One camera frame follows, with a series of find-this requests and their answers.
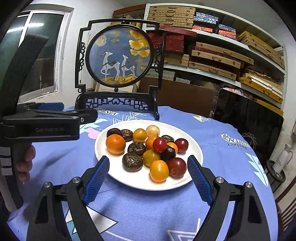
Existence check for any wooden chair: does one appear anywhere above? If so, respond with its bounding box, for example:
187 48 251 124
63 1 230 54
275 178 295 236

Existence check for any person's left hand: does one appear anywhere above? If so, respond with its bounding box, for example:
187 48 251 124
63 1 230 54
16 145 36 183

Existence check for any black panel behind table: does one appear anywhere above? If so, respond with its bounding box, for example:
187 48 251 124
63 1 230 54
214 89 283 166

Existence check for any dark water chestnut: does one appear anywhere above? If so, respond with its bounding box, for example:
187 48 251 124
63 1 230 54
122 153 144 172
121 129 133 142
160 146 176 162
161 135 175 143
127 142 147 156
106 128 123 137

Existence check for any small round side table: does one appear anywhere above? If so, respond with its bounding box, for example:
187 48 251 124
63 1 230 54
264 160 286 193

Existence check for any round deer screen ornament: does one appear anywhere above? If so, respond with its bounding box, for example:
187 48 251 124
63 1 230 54
74 18 167 120

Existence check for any white round plate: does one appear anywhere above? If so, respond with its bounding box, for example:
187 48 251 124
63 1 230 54
94 120 203 191

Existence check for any pale beige round fruit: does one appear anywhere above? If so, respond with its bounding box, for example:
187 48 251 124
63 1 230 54
145 125 160 137

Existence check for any white thermos jug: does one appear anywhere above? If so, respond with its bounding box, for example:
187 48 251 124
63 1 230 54
273 144 293 174

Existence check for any white wall shelf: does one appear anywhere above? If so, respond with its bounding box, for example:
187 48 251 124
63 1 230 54
112 2 287 110

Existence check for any window with white frame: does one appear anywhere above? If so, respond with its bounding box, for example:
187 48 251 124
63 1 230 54
1 4 74 103

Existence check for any orange tangerine with stem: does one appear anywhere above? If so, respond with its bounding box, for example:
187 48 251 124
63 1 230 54
145 135 158 150

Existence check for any blue patterned tablecloth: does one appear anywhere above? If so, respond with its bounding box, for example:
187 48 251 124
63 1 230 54
7 106 278 240

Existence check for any orange cherry tomato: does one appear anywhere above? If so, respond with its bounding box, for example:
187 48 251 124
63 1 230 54
167 142 178 154
132 128 147 143
149 160 169 183
142 149 161 167

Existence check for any red cherry tomato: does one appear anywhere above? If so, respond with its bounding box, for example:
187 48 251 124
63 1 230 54
174 138 189 154
152 137 167 153
166 158 187 179

